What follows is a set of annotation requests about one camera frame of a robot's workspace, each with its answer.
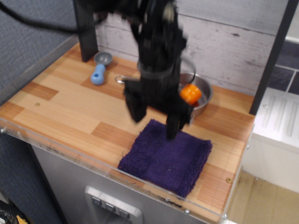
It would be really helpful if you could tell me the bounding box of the black vertical post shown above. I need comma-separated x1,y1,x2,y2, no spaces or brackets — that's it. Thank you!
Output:
249,0,299,115
73,0,98,62

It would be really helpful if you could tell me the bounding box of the silver toy fridge cabinet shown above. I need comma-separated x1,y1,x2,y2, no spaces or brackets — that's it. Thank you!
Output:
33,147,202,224

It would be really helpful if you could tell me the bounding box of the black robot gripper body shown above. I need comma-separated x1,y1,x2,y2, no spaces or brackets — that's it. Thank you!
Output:
122,70,193,124

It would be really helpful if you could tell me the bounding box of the small steel pan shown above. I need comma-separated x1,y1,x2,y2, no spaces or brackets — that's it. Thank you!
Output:
114,72,214,118

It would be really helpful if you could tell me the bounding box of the blue grey toy scoop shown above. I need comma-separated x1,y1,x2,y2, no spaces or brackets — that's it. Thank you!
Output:
90,52,113,85

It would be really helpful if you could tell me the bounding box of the silver button control panel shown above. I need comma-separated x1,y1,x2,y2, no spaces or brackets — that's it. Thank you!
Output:
85,186,143,224

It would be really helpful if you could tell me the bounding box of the left black vertical post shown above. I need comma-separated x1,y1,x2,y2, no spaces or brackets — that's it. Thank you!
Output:
73,0,98,62

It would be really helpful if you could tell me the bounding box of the white toy sink unit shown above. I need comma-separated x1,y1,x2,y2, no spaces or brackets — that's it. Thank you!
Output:
242,88,299,192

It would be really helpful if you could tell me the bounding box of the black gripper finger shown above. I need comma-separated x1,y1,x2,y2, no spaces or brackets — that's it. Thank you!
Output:
125,93,148,123
166,114,187,140

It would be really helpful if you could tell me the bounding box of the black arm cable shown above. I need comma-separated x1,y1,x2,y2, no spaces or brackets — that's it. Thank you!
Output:
0,2,85,34

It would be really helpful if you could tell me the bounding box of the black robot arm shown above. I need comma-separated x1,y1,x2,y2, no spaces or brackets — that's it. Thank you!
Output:
80,0,192,140

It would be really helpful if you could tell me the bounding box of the purple towel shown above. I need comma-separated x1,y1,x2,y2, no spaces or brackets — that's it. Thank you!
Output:
118,119,213,198

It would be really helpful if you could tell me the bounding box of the orange toy carrot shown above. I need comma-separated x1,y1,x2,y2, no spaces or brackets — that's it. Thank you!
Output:
179,84,202,105

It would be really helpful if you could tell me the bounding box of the clear acrylic front guard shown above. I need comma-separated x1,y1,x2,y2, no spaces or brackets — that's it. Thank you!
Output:
0,119,228,224

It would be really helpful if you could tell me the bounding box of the yellow object on floor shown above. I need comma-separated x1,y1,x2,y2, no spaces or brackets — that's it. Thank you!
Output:
16,215,28,224

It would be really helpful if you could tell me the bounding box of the right black vertical post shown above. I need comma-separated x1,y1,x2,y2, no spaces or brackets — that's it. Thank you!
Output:
249,0,299,115

